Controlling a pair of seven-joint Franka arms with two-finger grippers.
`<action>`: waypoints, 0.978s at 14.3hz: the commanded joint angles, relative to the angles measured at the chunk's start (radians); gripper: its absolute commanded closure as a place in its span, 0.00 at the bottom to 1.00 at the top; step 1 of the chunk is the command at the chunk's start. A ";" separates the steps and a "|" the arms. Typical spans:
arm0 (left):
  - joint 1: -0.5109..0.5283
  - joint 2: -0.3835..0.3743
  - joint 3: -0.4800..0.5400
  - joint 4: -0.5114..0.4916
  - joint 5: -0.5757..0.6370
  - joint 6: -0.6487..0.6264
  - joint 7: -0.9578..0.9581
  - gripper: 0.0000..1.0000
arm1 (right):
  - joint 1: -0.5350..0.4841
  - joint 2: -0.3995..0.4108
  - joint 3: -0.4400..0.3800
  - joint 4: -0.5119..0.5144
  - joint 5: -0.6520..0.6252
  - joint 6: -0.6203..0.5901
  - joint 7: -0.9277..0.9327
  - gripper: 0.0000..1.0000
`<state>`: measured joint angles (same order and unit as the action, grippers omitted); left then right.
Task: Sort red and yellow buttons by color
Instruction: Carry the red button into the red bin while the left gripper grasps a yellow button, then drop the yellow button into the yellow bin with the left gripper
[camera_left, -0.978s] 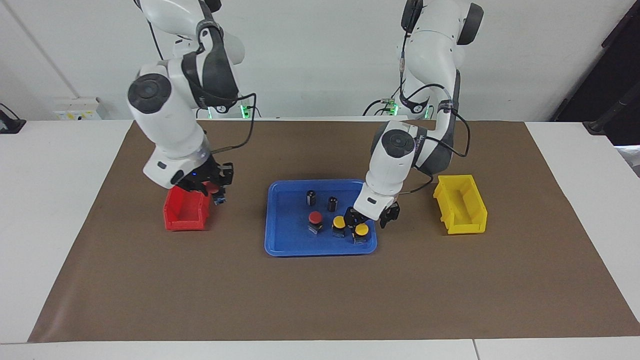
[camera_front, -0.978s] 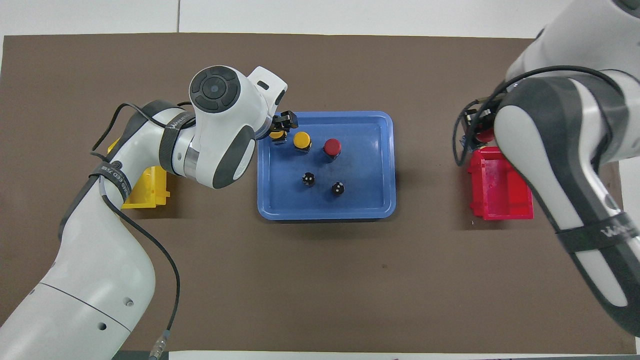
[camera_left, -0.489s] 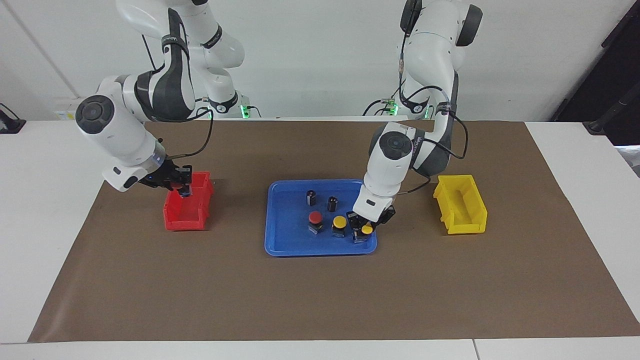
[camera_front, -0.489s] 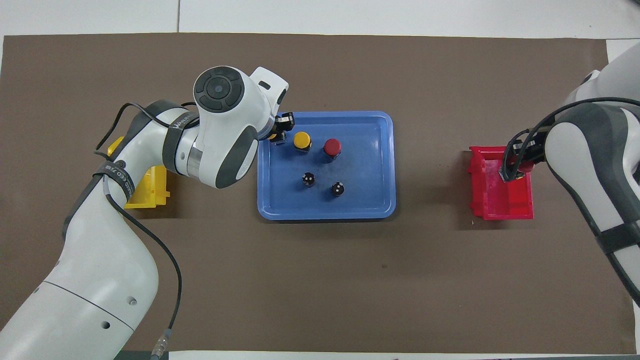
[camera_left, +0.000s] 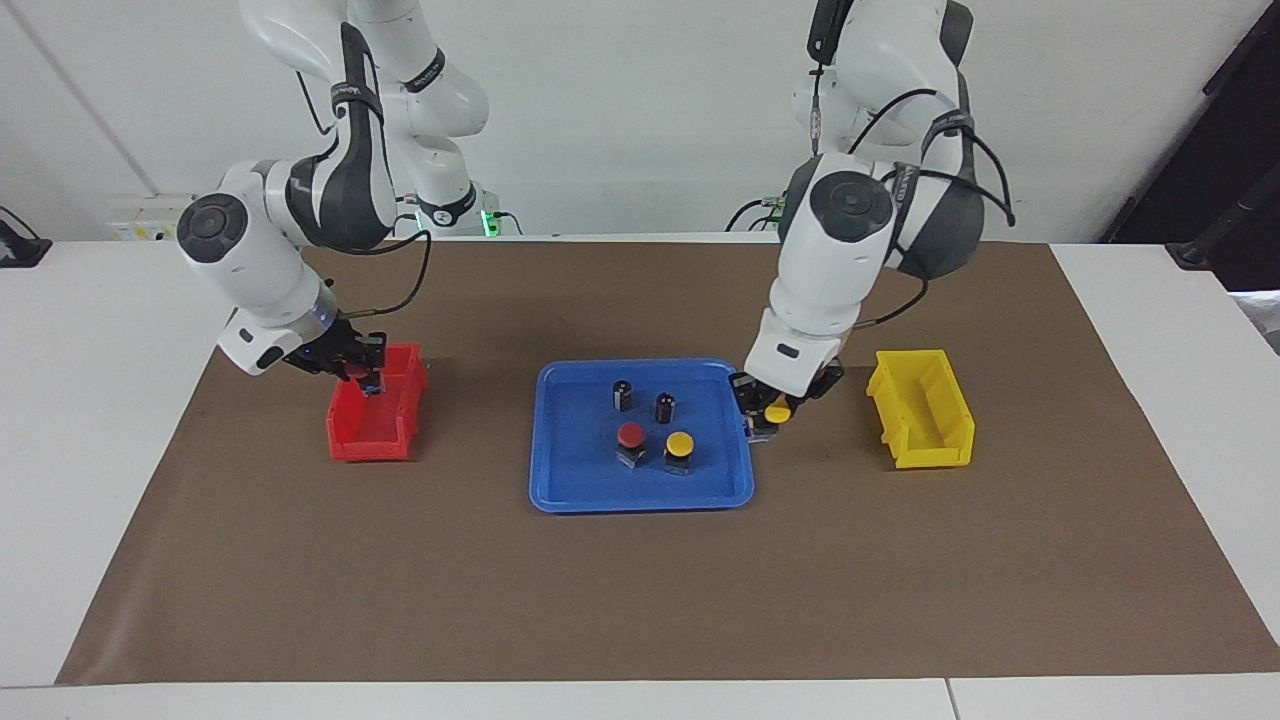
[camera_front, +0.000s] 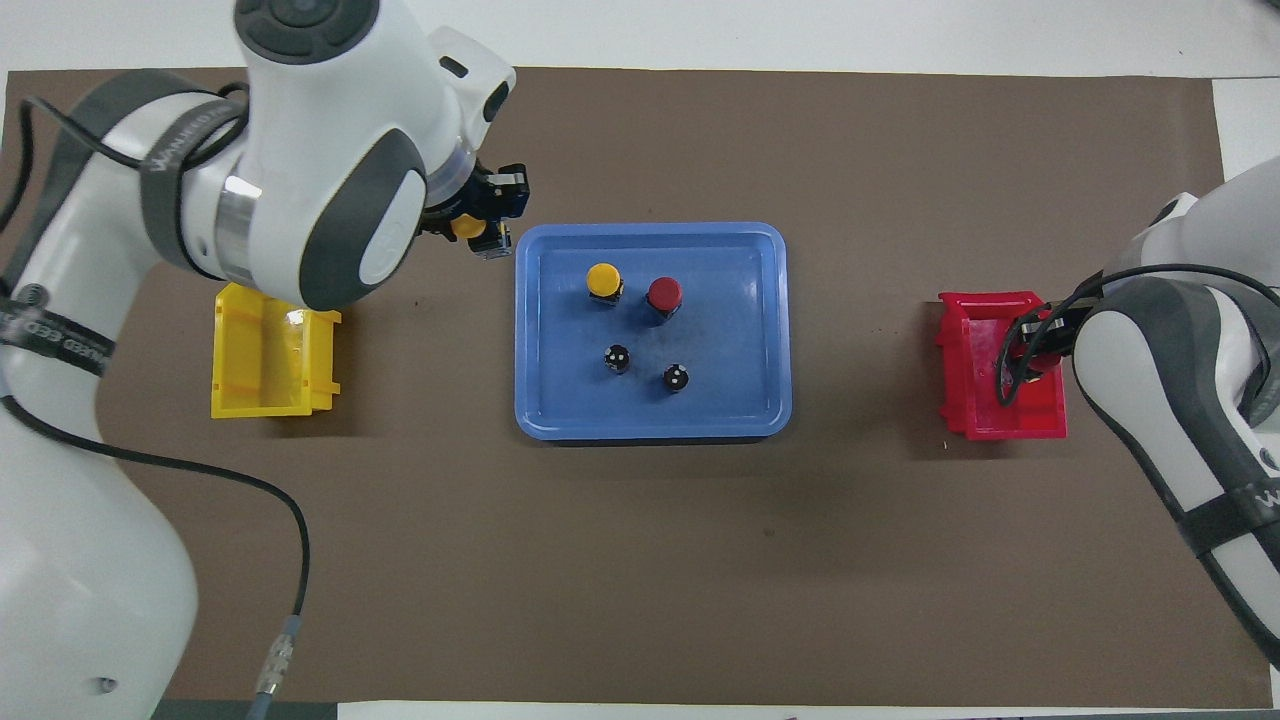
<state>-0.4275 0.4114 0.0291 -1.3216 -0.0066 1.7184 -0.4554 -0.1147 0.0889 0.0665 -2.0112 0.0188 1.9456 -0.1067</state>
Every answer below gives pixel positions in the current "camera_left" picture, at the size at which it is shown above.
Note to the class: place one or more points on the yellow push button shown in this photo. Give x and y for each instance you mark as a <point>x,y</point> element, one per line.
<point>778,411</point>
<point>679,443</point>

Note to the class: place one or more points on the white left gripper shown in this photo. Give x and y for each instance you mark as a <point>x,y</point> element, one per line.
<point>785,355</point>

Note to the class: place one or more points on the black tripod stand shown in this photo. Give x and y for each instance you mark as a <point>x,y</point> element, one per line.
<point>1200,250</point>

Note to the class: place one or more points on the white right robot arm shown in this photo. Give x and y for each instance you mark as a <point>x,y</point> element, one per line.
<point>250,260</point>

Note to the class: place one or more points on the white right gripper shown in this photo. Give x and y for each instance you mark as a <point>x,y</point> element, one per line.
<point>255,345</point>

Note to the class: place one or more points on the blue plastic tray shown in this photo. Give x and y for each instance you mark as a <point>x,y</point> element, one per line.
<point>580,480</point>

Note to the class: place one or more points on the brown table mat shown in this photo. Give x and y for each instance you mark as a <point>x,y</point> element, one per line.
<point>640,600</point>

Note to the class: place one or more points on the grey crumpled sheet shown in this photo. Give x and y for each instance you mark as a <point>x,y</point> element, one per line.
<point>1262,315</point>

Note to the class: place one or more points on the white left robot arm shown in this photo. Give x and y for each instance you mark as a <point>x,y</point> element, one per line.
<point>850,260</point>

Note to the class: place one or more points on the black panel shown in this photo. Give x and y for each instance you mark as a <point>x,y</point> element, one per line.
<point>1200,130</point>

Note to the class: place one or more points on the black push button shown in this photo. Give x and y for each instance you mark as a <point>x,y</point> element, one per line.
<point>665,408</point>
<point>622,395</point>

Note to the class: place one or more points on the red plastic bin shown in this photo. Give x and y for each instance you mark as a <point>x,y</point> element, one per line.
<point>370,448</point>

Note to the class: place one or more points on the white power strip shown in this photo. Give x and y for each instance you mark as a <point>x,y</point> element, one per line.
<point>150,220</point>

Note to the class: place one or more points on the black clamp mount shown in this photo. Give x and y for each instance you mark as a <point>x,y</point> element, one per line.
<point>20,250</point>

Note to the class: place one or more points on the red push button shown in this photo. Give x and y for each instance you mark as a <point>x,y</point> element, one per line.
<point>630,434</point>
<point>356,372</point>

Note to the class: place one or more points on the yellow plastic bin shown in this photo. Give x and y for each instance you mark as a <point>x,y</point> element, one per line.
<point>935,458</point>

